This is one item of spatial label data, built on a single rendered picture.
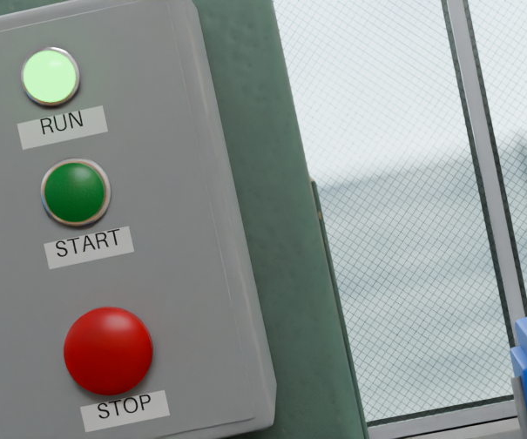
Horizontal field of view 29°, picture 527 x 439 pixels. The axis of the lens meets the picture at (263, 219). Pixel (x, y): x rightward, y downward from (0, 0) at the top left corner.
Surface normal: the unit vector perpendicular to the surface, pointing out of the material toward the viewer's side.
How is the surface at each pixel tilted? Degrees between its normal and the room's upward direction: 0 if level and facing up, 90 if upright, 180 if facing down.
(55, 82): 93
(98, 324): 81
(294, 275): 90
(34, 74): 89
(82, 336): 83
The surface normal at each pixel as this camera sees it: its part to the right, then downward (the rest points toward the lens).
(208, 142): 0.35, -0.02
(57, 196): -0.08, 0.07
